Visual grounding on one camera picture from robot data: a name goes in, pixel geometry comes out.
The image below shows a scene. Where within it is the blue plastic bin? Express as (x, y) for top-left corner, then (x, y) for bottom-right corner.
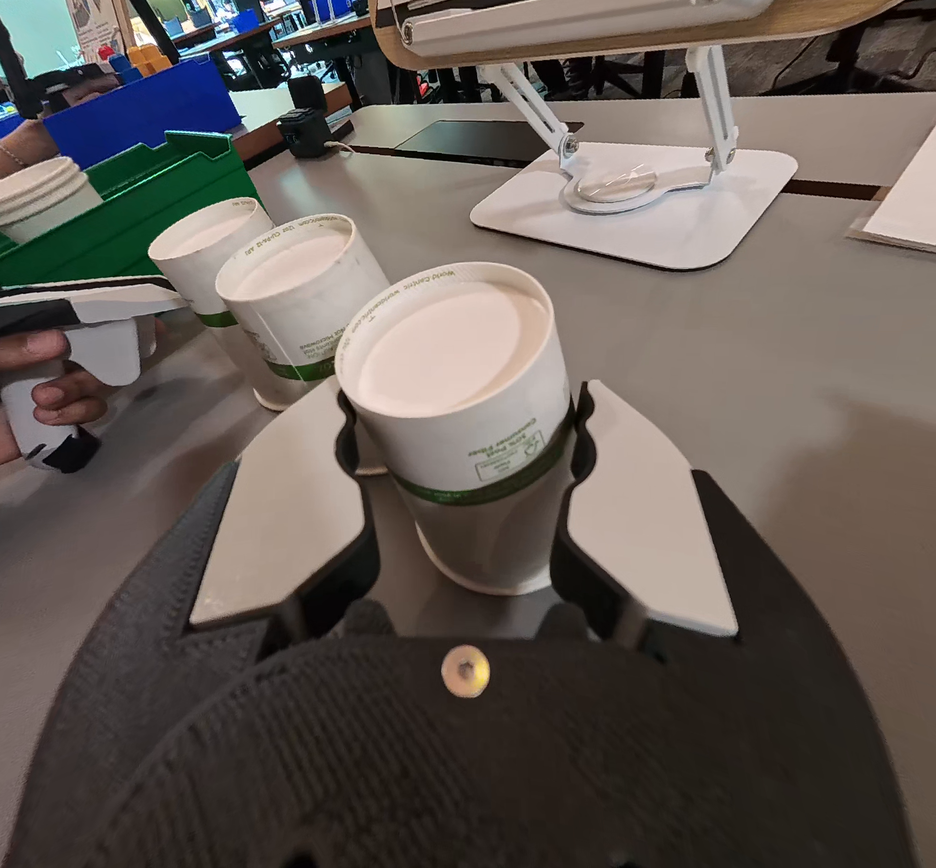
(42, 58), (246, 171)

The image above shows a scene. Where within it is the white paper cup green band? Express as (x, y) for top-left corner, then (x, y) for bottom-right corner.
(335, 263), (573, 595)
(215, 215), (392, 412)
(148, 197), (275, 328)

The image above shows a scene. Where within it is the white document stand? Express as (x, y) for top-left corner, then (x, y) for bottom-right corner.
(366, 0), (936, 271)

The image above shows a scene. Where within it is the person's left hand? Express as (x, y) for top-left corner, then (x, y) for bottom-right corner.
(0, 329), (112, 428)

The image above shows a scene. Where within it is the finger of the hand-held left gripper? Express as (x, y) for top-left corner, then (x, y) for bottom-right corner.
(68, 290), (189, 326)
(0, 276), (178, 309)

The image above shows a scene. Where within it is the stack of nested paper cups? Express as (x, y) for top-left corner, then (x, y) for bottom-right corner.
(0, 156), (105, 245)

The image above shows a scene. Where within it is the yellow plastic block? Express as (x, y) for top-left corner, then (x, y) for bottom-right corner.
(126, 42), (174, 77)

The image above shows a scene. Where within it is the dark grey desk cable flap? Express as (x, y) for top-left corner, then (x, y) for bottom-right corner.
(395, 120), (585, 160)

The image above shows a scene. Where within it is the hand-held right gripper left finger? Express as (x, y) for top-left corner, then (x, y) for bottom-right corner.
(189, 384), (381, 638)

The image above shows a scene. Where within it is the green plastic bin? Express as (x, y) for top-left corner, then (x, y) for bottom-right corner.
(0, 130), (257, 288)

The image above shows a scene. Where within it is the laminated paper sheet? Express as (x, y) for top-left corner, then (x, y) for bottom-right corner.
(846, 130), (936, 253)

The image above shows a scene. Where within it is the another person's forearm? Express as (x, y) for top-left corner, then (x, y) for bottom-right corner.
(0, 118), (59, 178)

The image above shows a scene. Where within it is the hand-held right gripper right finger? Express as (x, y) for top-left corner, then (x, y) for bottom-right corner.
(550, 378), (740, 656)

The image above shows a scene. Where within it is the grey desk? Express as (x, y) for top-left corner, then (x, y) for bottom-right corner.
(0, 92), (936, 868)

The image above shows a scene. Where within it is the black charging hub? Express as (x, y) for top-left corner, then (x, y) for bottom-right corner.
(276, 106), (353, 158)

